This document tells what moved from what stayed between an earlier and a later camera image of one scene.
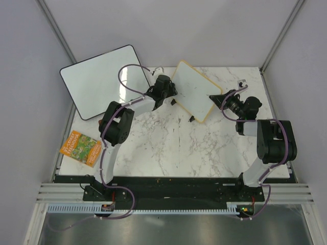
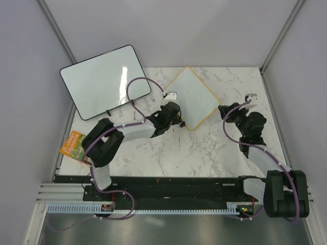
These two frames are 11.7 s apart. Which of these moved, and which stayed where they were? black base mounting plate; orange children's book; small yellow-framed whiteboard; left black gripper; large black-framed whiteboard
Moved: left black gripper; small yellow-framed whiteboard
Stayed: black base mounting plate; orange children's book; large black-framed whiteboard
